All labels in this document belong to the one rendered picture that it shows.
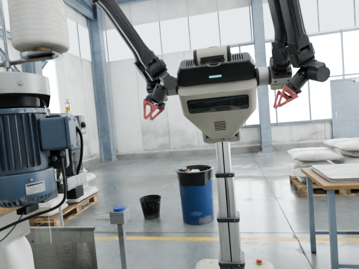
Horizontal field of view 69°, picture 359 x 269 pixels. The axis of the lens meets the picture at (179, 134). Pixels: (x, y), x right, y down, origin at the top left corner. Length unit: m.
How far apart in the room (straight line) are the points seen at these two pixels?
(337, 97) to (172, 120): 5.25
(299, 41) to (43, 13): 0.86
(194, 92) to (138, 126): 8.29
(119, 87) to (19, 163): 9.15
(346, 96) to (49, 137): 9.14
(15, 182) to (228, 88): 0.93
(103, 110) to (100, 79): 1.10
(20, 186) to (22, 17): 0.48
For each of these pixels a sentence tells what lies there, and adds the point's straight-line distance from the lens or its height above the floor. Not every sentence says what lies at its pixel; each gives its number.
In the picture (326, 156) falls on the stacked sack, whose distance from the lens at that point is 4.26.
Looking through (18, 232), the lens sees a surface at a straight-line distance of 1.38.
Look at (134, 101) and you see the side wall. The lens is 9.59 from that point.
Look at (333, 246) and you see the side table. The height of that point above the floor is 0.32.
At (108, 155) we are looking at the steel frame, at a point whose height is 0.24.
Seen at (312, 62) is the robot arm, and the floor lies 1.44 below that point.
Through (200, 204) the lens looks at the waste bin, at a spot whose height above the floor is 0.25.
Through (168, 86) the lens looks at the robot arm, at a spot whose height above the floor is 1.41.
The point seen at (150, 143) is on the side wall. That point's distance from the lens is 9.42.
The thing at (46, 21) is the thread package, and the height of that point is 1.59.
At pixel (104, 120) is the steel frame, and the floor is 1.50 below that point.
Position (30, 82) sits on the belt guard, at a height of 1.39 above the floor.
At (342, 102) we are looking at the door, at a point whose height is 1.37.
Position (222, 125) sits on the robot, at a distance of 1.39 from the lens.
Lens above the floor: 1.27
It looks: 3 degrees down
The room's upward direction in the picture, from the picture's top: 5 degrees counter-clockwise
